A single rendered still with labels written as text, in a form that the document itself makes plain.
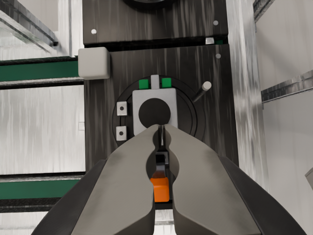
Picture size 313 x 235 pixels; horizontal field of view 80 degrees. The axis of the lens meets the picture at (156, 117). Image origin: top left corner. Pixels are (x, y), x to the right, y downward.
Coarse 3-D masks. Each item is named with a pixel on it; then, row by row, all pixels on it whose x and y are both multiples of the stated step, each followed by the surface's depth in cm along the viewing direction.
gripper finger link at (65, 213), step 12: (96, 168) 9; (84, 180) 8; (96, 180) 8; (72, 192) 8; (84, 192) 8; (60, 204) 7; (72, 204) 7; (84, 204) 7; (48, 216) 7; (60, 216) 7; (72, 216) 7; (36, 228) 7; (48, 228) 6; (60, 228) 6; (72, 228) 6
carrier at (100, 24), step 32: (96, 0) 32; (128, 0) 30; (160, 0) 29; (192, 0) 31; (224, 0) 31; (96, 32) 31; (128, 32) 31; (160, 32) 31; (192, 32) 30; (224, 32) 30
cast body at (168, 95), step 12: (156, 84) 23; (132, 96) 19; (144, 96) 18; (156, 96) 18; (168, 96) 18; (144, 108) 17; (156, 108) 17; (168, 108) 17; (144, 120) 17; (156, 120) 17; (168, 120) 17
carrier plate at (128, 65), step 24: (168, 48) 30; (192, 48) 30; (216, 48) 30; (120, 72) 31; (144, 72) 30; (168, 72) 30; (192, 72) 30; (216, 72) 30; (96, 96) 30; (216, 96) 30; (96, 120) 30; (216, 120) 29; (96, 144) 30; (216, 144) 29; (168, 168) 29
